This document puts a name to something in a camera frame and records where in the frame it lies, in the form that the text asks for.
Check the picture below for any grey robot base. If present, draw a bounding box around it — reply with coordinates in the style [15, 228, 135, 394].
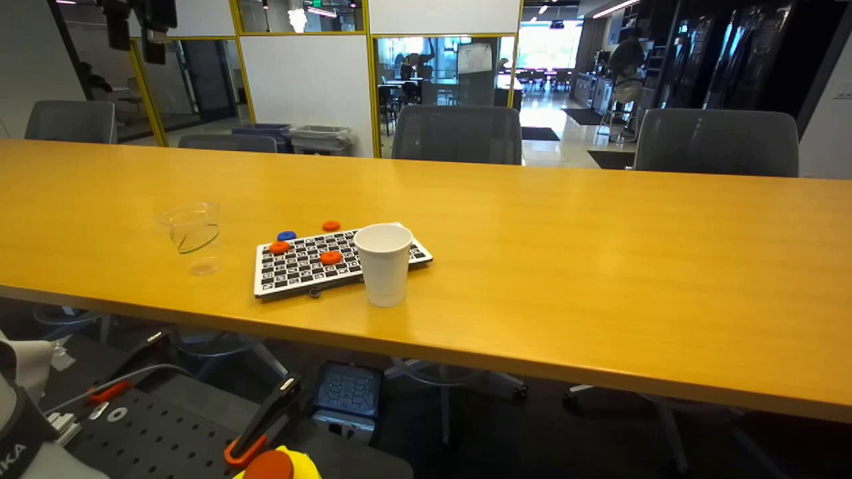
[0, 369, 109, 479]

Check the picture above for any clear plastic cup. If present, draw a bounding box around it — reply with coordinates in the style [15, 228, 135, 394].
[156, 200, 223, 275]

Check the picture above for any white paper cup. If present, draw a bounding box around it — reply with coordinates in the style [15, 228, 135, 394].
[352, 220, 414, 309]

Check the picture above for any grey office chair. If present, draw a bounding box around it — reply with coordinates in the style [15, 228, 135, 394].
[24, 98, 120, 147]
[630, 107, 800, 178]
[388, 103, 523, 168]

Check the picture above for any grey chair behind glass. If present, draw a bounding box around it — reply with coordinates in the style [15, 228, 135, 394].
[175, 128, 283, 154]
[287, 122, 357, 159]

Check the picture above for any yellow framed glass partition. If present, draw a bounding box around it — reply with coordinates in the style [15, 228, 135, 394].
[128, 0, 527, 159]

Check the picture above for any checkered marker board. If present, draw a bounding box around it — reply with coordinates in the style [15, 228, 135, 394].
[251, 220, 437, 300]

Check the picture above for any black perforated plate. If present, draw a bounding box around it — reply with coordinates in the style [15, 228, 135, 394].
[50, 369, 268, 479]

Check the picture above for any black orange clamp tool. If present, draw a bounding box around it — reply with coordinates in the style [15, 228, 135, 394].
[221, 376, 304, 473]

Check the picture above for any grey mesh box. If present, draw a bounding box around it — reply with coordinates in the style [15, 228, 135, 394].
[309, 359, 385, 436]

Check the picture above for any yellow emergency stop button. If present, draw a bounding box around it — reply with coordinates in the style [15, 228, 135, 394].
[233, 445, 324, 479]

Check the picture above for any red handled tool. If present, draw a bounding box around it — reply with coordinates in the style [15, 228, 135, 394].
[81, 381, 135, 410]

